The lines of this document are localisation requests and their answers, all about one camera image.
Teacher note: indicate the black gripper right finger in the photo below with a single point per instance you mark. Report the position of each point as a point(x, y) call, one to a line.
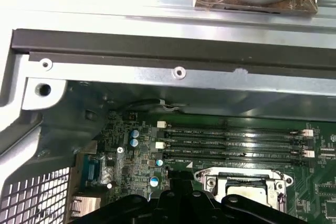
point(236, 209)

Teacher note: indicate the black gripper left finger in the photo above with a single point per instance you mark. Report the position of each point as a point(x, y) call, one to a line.
point(136, 208)

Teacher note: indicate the silver CPU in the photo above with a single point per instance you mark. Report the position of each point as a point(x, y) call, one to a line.
point(246, 193)

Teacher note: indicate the metal socket cover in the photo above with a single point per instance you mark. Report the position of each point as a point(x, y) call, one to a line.
point(221, 189)

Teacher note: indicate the CPU socket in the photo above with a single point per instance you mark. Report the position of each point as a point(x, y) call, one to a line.
point(202, 176)

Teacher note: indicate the round silver capacitor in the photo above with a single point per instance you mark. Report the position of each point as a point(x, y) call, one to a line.
point(159, 162)
point(134, 143)
point(135, 133)
point(154, 181)

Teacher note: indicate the silver rear port connector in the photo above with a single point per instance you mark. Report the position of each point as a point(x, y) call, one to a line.
point(85, 205)

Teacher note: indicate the green motherboard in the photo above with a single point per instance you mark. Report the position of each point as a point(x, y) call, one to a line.
point(141, 155)

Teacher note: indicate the blue rear port connector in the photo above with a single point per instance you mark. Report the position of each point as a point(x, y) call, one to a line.
point(92, 170)

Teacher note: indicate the open black PC case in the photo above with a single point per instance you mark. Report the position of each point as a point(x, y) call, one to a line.
point(105, 74)

